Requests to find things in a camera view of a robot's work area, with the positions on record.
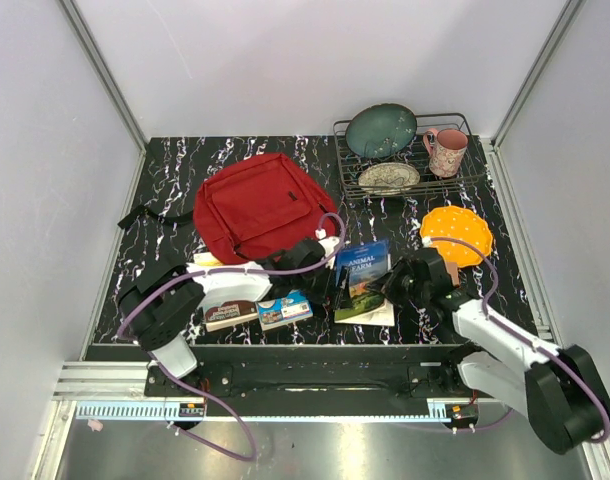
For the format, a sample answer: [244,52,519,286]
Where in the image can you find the speckled cream plate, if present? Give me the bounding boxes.
[358,162,420,196]

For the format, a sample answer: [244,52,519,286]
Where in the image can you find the pink patterned mug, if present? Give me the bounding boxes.
[423,128,469,178]

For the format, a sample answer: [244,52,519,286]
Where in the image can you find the blue children's book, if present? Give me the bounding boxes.
[256,290,313,331]

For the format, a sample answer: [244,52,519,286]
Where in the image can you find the Animal Farm book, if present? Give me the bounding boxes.
[334,240,395,327]

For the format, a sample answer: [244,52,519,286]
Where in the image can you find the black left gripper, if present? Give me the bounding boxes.
[293,260,352,311]

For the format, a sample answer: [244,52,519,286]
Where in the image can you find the teal glazed plate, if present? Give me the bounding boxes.
[345,103,418,159]

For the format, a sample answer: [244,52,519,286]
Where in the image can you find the brown paperback book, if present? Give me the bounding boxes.
[203,300,258,332]

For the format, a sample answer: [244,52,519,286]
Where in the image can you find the grey wire dish rack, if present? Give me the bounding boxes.
[333,112,487,200]

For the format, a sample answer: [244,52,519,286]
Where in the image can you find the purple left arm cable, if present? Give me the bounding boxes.
[117,212,347,462]

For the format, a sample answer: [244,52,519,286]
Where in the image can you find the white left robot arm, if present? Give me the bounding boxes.
[117,236,341,396]

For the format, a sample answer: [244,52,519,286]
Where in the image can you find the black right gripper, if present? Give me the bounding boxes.
[364,256,430,308]

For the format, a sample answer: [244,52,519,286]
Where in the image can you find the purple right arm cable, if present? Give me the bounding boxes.
[422,236,610,444]

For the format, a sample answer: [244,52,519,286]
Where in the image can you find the aluminium frame rail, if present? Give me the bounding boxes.
[56,0,148,151]

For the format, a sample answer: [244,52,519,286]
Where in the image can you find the red student backpack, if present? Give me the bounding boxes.
[118,153,337,265]

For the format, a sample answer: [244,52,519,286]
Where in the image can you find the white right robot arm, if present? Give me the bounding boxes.
[335,237,610,454]

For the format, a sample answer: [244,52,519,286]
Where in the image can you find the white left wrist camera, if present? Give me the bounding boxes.
[318,236,345,261]

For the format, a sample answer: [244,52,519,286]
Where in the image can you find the yellow polka dot plate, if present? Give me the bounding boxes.
[420,206,494,268]

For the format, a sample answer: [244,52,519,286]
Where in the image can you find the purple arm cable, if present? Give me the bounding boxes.
[422,236,610,444]
[117,212,347,462]

